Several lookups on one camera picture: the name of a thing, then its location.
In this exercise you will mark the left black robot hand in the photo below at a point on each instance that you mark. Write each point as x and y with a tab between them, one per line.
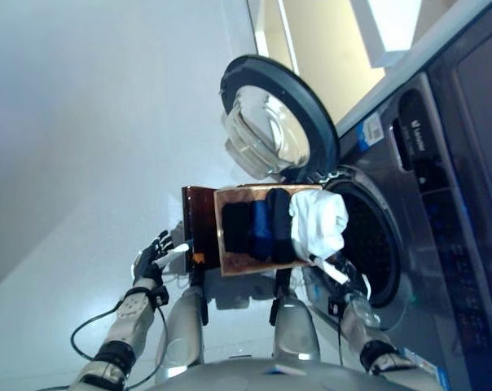
148	264

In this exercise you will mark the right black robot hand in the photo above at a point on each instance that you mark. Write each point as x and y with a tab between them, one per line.
358	285

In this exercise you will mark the white garment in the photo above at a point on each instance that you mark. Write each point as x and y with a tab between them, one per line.
319	224

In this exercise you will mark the black garment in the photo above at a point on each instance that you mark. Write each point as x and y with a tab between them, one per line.
280	228
235	228

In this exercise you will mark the blue garment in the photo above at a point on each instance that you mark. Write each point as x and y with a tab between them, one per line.
261	224

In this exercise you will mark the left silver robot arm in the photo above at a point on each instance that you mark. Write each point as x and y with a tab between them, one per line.
128	317

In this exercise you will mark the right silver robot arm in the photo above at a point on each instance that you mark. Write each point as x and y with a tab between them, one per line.
364	326

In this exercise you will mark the grey front-load washing machine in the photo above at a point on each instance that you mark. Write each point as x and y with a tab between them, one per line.
425	244

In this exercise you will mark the round glass washing machine door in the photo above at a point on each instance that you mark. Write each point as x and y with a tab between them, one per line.
311	106

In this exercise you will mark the glossy brown wooden stool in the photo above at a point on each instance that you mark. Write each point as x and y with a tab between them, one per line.
199	228

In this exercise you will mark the left silver robot leg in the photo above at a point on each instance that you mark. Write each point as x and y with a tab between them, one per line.
183	326

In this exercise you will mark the silver robot leg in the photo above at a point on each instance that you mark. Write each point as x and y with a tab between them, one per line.
183	326
295	326

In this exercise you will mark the right silver robot leg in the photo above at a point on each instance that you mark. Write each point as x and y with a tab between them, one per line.
295	326

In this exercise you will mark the rectangular wicker laundry basket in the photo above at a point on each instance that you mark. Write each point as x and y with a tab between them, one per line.
238	264

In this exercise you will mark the black folded garment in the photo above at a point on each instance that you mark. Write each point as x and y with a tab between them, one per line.
235	228

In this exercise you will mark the colourful instruction sticker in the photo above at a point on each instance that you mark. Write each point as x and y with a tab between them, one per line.
427	366

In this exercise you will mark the grey robot torso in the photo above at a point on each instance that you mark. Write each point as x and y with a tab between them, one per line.
250	376

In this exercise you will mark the blue white energy label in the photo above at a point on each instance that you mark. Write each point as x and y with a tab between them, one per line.
370	127

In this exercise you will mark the white counter cabinet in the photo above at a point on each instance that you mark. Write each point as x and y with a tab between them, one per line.
319	40

